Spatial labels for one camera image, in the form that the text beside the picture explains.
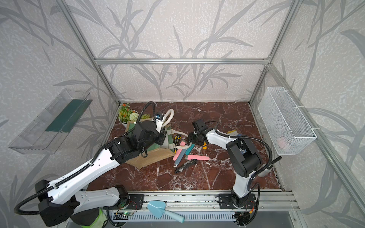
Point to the light blue garden trowel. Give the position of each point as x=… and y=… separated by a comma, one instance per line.
x=158, y=209

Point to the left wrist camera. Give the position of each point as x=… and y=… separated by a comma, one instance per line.
x=159, y=117

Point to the black green rubber glove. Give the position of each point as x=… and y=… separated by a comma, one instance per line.
x=93, y=218

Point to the pink utility knife grey tip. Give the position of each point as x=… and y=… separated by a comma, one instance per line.
x=183, y=143

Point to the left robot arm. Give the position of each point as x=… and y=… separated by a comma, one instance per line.
x=58, y=200

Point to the clear plastic wall bin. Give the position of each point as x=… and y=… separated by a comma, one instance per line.
x=46, y=133

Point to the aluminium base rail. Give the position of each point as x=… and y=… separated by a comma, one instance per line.
x=184, y=201

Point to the blue dotted work glove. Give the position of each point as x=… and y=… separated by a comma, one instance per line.
x=234, y=132

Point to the potted artificial flowers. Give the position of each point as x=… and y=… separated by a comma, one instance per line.
x=126, y=114

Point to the green Christmas jute pouch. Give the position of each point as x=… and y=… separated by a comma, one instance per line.
x=156, y=153

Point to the teal utility knife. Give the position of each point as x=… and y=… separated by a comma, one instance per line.
x=189, y=149

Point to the yellow black utility knife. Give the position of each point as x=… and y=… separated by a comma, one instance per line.
x=178, y=139

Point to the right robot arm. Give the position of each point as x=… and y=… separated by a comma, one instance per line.
x=244, y=156

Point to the pink utility knife lying crosswise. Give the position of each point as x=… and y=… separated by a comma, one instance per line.
x=197, y=157

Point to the grey-blue utility knife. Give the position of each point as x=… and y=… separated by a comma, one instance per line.
x=179, y=158

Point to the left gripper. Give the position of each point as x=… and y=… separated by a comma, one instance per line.
x=162, y=135

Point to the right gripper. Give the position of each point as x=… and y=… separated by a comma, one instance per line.
x=189, y=138

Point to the white wire mesh basket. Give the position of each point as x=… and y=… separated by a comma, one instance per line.
x=288, y=129

